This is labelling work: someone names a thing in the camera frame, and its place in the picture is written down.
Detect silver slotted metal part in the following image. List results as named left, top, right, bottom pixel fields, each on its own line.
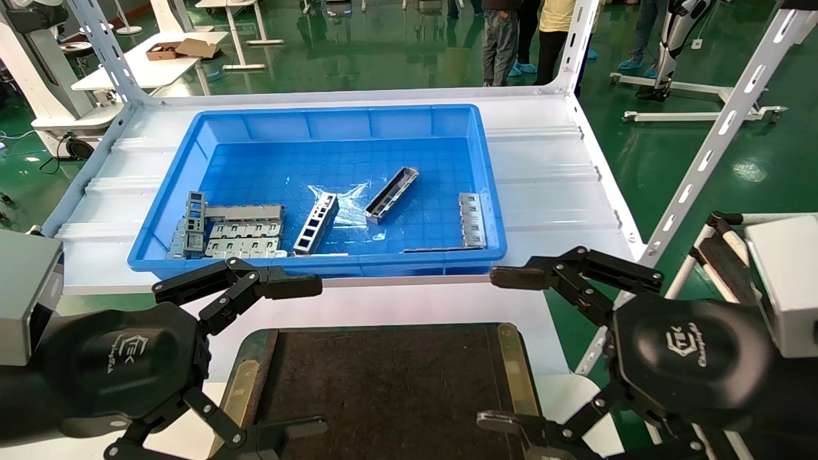
left=458, top=192, right=488, bottom=249

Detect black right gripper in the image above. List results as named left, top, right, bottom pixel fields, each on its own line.
left=475, top=295, right=818, bottom=460

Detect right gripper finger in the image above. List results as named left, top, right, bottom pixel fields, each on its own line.
left=490, top=245, right=665, bottom=328

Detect white table with pedestal legs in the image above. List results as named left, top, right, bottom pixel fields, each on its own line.
left=194, top=0, right=286, bottom=72

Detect white neighbour robot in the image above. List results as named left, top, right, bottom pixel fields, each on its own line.
left=0, top=0, right=123, bottom=160

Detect person in grey jeans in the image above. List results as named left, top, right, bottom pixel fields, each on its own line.
left=481, top=0, right=521, bottom=88

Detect clear plastic film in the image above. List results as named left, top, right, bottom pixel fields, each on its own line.
left=305, top=181, right=387, bottom=242

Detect blue plastic bin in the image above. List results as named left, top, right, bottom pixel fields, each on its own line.
left=127, top=104, right=507, bottom=282

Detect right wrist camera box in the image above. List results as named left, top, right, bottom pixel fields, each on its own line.
left=745, top=214, right=818, bottom=358

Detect white wheeled frame stand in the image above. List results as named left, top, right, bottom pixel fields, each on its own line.
left=609, top=70, right=788, bottom=125

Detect white metal shelf rack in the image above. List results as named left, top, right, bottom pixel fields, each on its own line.
left=26, top=0, right=818, bottom=378

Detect black tray container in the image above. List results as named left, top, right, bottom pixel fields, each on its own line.
left=210, top=323, right=544, bottom=460

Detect grey metal channel part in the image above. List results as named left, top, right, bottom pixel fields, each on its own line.
left=364, top=167, right=420, bottom=226

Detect grey metal ladder frame part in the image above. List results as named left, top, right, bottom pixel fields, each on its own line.
left=293, top=192, right=340, bottom=256

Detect white black humanoid robot legs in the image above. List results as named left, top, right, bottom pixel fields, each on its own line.
left=636, top=0, right=713, bottom=103

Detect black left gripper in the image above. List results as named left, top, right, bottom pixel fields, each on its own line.
left=0, top=257, right=328, bottom=460

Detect black white folding stand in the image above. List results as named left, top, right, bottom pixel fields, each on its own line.
left=665, top=211, right=748, bottom=304

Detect white floor stand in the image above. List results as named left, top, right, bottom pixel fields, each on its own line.
left=114, top=0, right=143, bottom=36

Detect person in blue jeans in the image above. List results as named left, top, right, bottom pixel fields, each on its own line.
left=617, top=0, right=668, bottom=71

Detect open cardboard box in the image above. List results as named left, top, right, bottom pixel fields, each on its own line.
left=145, top=38, right=219, bottom=62

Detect long grey metal bar part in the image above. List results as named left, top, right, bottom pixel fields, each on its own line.
left=204, top=204, right=286, bottom=222

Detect dark grey ladder frame part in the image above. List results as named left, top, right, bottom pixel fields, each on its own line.
left=185, top=191, right=207, bottom=257

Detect person in yellow shirt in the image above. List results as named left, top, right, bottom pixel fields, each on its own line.
left=534, top=0, right=598, bottom=87

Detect flat slotted metal plate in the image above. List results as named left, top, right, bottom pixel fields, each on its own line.
left=208, top=220, right=283, bottom=239
left=203, top=238, right=282, bottom=254
left=208, top=250, right=289, bottom=260

